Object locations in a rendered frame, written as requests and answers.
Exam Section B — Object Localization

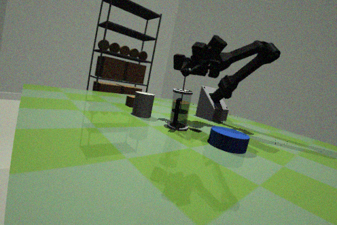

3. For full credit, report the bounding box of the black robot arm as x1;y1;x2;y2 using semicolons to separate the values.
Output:
191;35;281;103

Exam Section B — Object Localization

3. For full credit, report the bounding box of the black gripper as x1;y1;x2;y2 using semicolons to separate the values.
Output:
173;54;221;78

